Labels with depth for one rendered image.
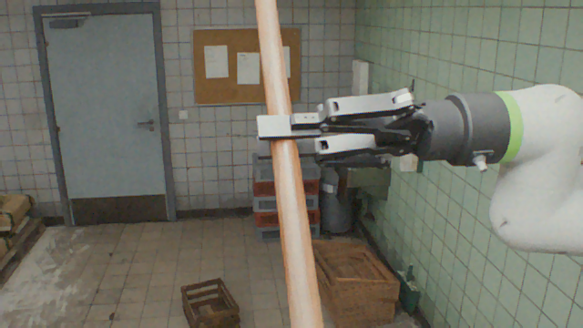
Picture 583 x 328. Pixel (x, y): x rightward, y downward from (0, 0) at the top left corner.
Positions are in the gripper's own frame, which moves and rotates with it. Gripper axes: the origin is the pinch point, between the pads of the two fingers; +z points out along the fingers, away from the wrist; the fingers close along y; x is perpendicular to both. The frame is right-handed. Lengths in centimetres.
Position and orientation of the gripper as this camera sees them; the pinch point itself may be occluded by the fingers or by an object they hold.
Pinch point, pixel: (286, 137)
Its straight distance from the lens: 53.9
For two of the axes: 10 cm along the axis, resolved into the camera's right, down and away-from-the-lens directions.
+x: -1.2, -8.3, 5.5
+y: -0.8, 5.6, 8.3
